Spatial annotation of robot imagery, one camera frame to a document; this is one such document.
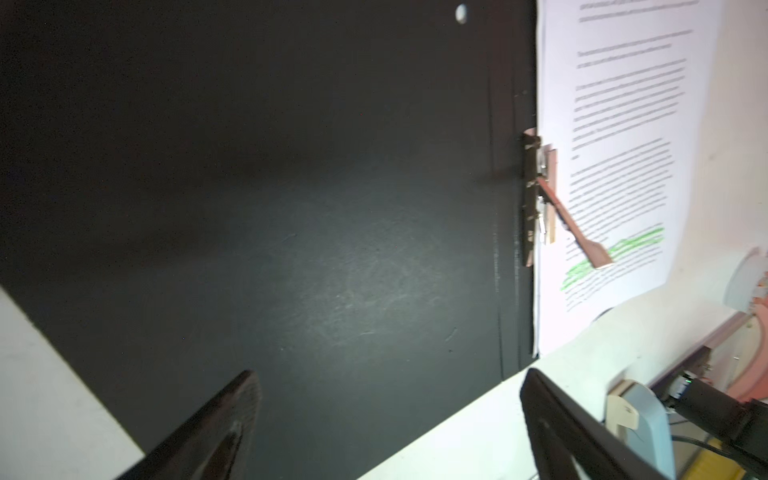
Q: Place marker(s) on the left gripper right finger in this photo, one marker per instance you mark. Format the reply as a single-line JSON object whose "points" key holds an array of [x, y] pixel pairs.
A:
{"points": [[566, 440]]}

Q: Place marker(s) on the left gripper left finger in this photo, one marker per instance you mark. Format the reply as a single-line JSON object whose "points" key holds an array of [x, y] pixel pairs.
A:
{"points": [[214, 443]]}

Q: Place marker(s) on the blue file folder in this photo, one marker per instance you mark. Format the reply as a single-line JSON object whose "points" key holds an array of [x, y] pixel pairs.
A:
{"points": [[327, 193]]}

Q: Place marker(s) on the stack of printed papers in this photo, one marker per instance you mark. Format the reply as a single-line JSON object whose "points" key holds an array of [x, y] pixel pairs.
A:
{"points": [[621, 93]]}

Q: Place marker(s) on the tape roll on table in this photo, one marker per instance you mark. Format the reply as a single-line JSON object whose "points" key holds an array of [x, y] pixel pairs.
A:
{"points": [[747, 285]]}

